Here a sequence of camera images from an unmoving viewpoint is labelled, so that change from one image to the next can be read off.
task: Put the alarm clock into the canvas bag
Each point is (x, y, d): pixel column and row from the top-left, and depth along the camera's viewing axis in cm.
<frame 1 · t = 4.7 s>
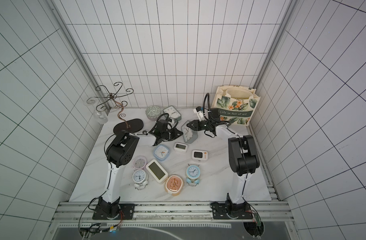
left hand: (182, 135, 101), fingers closed
right hand: (191, 121, 95), fingers open
large grey-green alarm clock: (189, 134, 99), point 6 cm above the table
floral canvas tote bag: (237, 104, 96), point 21 cm above the table
green patterned bowl: (153, 112, 113), point 5 cm above the table
green rectangular alarm clock: (172, 112, 116), point 2 cm above the table
blue square alarm clock: (161, 152, 94), point 2 cm above the table
white digital clock middle: (181, 147, 97), point 2 cm above the table
white orange digital timer: (199, 155, 92), point 3 cm above the table
pink round alarm clock: (139, 162, 89), point 3 cm above the table
large white digital clock: (157, 171, 83), point 5 cm above the table
white twin-bell alarm clock: (140, 178, 81), point 5 cm above the table
orange cream round clock: (174, 184, 81), point 3 cm above the table
blue twin-bell alarm clock: (193, 173, 83), point 5 cm above the table
clear wine glass: (99, 117, 91), point 19 cm above the table

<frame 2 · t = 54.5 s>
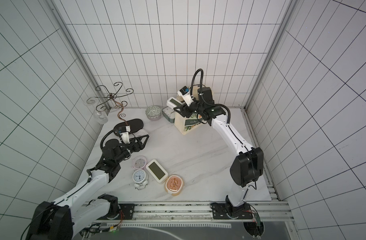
left hand: (145, 138, 81), fingers open
right hand: (181, 101, 80), fingers open
floral canvas tote bag: (184, 124, 99), point 11 cm above the table
small white digital clock: (172, 102, 78), point 34 cm above the table
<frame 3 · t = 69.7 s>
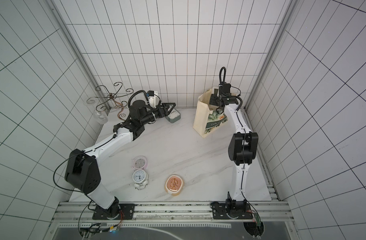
left hand: (172, 107, 79), fingers open
right hand: (220, 96, 96), fingers open
floral canvas tote bag: (207, 117, 89), point 21 cm above the table
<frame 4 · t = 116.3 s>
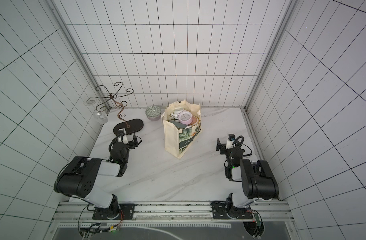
left hand: (127, 136, 93), fingers open
right hand: (228, 136, 91), fingers open
floral canvas tote bag: (178, 141, 81), point 18 cm above the table
